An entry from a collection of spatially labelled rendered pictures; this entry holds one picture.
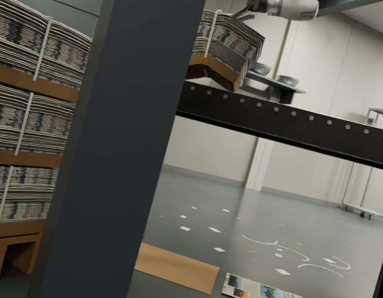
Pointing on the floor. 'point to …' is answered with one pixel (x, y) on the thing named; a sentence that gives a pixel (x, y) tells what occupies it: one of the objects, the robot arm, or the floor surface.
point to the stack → (29, 120)
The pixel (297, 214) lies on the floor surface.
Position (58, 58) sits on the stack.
